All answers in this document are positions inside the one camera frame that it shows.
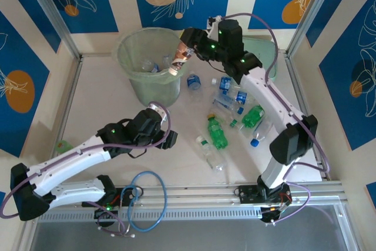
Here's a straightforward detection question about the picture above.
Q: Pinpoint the brown-label milk tea bottle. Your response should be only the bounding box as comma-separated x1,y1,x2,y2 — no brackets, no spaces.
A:
169,41,195,76

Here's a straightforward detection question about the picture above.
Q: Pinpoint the green bottle yellow cap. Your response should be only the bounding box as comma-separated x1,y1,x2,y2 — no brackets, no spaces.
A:
206,112,230,150

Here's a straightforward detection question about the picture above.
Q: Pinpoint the clear bottle Pepsi blue label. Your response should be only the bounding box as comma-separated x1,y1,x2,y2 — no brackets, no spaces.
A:
140,58,162,73

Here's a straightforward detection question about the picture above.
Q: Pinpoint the clear bottle blue-white label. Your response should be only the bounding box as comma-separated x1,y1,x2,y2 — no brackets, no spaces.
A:
211,91,237,112

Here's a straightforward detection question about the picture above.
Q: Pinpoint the crushed green plastic bottle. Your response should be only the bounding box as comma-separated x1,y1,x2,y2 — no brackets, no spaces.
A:
240,105,266,130

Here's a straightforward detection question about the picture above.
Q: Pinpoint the clear bottle blue cap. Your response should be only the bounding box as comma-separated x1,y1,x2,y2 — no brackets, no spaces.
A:
249,120,274,148

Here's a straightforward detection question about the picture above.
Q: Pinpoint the translucent green mesh bin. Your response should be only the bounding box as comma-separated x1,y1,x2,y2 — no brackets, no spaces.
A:
112,26,190,108

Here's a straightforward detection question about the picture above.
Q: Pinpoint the mint green zip pouch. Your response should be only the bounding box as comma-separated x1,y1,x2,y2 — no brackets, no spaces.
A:
242,35,280,83

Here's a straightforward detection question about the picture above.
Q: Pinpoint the clear bottle dark blue label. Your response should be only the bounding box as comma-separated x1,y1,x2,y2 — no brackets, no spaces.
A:
186,71,204,102

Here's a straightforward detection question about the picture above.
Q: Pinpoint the blue-label bottle blue cap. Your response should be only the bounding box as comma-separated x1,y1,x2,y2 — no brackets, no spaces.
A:
234,89,250,116

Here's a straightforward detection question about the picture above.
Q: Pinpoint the small green round lid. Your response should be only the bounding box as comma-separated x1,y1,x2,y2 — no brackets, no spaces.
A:
56,140,73,154

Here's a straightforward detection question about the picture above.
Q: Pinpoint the grey metal sheet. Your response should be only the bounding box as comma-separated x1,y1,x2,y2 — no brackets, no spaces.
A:
29,221,353,251

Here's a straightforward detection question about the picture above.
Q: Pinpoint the clear bottle green neck ring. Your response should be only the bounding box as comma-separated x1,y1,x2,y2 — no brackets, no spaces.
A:
195,135,227,173

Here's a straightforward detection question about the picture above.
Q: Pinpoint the blue cable loop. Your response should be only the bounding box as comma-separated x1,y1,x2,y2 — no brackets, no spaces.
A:
122,170,168,233

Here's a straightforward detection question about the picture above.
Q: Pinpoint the long aluminium extrusion rail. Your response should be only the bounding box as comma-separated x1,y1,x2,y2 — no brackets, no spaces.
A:
26,182,349,209

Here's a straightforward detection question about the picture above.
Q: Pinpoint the grey slotted cable duct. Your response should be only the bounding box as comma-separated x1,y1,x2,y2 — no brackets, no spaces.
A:
36,207,262,223

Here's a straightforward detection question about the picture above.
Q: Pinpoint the aluminium table edge rail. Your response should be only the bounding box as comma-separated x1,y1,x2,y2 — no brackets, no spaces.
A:
284,52,331,183
46,55,85,163

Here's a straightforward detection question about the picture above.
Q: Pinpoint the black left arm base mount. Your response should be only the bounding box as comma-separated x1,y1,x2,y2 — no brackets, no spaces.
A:
81,185,145,228

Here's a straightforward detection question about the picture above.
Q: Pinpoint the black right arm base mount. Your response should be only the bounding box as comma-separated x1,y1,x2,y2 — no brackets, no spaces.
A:
234,185,292,226

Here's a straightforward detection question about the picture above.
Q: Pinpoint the aluminium frame post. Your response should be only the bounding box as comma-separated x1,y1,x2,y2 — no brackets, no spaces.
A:
22,0,82,61
286,0,347,56

